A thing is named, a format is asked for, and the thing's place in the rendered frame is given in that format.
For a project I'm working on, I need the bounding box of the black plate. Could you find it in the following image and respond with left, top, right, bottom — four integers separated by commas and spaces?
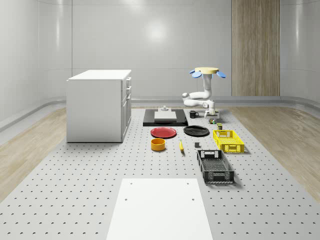
183, 125, 210, 137

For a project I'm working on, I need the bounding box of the yellow basket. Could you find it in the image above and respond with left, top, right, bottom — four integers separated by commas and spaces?
212, 129, 246, 154

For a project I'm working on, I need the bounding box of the red plate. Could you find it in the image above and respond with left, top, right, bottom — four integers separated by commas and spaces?
150, 126, 178, 139

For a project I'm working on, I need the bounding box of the dark grey basket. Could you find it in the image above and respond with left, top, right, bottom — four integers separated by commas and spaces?
196, 149, 236, 185

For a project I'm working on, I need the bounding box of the black stove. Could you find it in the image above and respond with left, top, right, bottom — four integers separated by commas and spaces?
142, 105, 189, 127

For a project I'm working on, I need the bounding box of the yellow bowl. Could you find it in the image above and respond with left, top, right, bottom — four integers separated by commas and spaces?
150, 138, 166, 152

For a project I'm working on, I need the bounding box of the white board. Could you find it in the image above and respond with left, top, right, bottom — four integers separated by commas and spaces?
106, 178, 214, 240

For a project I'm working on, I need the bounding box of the white cabinet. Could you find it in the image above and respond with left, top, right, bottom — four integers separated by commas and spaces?
66, 69, 133, 144

